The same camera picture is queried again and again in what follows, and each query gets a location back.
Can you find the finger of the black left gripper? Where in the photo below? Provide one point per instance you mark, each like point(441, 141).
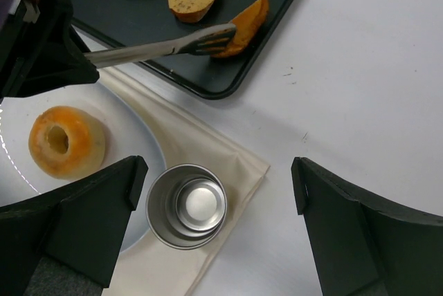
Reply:
point(40, 50)

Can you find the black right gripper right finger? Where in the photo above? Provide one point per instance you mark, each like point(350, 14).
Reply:
point(363, 243)

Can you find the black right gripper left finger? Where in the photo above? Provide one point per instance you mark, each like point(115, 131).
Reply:
point(67, 241)

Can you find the orange glazed donut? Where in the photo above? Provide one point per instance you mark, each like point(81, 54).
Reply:
point(67, 143)

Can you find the metal tongs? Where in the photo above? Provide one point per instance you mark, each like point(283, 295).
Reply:
point(207, 41)

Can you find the small bread loaf half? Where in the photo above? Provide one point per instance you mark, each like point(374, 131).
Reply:
point(247, 23)

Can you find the black baking tray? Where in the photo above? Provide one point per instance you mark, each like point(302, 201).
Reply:
point(118, 23)

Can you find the beige cloth placemat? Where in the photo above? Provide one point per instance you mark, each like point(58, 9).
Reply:
point(150, 267)

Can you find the light blue oval plate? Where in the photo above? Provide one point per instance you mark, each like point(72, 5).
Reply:
point(126, 135)

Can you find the stainless steel cup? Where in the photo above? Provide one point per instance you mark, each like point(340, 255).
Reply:
point(186, 207)

